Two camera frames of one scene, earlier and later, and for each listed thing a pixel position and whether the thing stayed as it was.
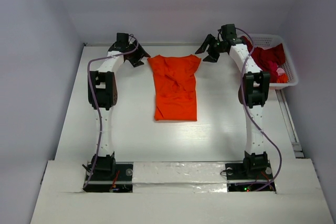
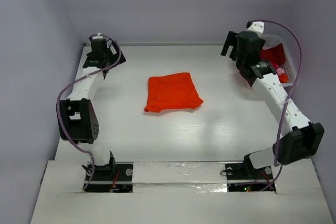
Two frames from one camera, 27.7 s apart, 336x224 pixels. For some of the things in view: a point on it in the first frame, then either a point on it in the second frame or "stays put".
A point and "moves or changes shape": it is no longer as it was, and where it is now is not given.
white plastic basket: x=266 y=40 stays put
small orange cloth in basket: x=282 y=78 stays put
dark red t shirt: x=269 y=59 stays put
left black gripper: x=139 y=54 -> x=114 y=48
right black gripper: x=214 y=46 -> x=233 y=48
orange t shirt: x=175 y=78 moves or changes shape
